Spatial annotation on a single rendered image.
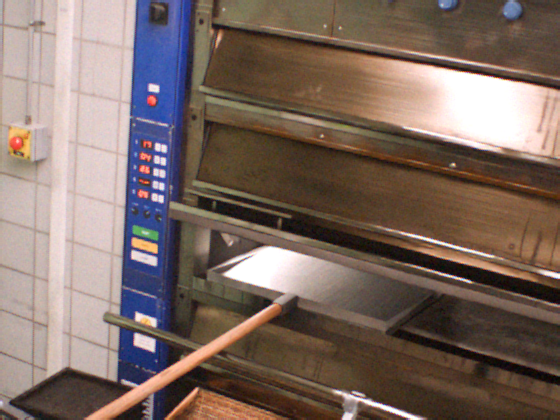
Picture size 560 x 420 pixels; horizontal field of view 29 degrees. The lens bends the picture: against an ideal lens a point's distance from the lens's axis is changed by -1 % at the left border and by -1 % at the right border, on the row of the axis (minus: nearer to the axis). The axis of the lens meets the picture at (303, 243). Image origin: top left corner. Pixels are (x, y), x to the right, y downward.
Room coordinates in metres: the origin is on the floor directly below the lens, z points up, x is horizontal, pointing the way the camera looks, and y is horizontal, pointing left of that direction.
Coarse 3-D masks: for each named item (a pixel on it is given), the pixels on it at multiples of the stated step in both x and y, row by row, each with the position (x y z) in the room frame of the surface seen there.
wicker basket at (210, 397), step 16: (192, 400) 2.84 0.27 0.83; (208, 400) 2.84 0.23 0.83; (224, 400) 2.82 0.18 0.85; (176, 416) 2.77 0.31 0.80; (192, 416) 2.85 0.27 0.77; (208, 416) 2.83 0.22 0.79; (224, 416) 2.81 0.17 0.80; (240, 416) 2.79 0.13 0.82; (256, 416) 2.77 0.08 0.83; (272, 416) 2.75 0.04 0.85
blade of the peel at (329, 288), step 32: (256, 256) 3.11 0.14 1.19; (288, 256) 3.13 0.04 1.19; (256, 288) 2.82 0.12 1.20; (288, 288) 2.87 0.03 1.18; (320, 288) 2.90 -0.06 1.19; (352, 288) 2.92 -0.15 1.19; (384, 288) 2.94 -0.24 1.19; (416, 288) 2.97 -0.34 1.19; (352, 320) 2.69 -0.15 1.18; (384, 320) 2.71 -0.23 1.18
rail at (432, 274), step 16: (176, 208) 2.76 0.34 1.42; (192, 208) 2.74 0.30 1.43; (240, 224) 2.67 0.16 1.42; (256, 224) 2.65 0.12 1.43; (304, 240) 2.59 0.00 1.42; (320, 240) 2.57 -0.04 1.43; (352, 256) 2.52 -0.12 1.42; (368, 256) 2.51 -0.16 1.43; (416, 272) 2.44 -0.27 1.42; (432, 272) 2.43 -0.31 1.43; (464, 288) 2.39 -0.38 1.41; (480, 288) 2.37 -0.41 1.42; (496, 288) 2.36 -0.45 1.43; (528, 304) 2.32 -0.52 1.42; (544, 304) 2.30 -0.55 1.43
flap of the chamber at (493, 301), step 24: (168, 216) 2.77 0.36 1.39; (192, 216) 2.74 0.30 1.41; (240, 216) 2.84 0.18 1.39; (264, 240) 2.63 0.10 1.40; (288, 240) 2.61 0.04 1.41; (336, 240) 2.72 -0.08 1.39; (360, 264) 2.51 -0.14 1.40; (432, 264) 2.62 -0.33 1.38; (432, 288) 2.42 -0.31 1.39; (456, 288) 2.39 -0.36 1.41; (504, 288) 2.46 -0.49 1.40; (528, 312) 2.31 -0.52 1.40; (552, 312) 2.29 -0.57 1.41
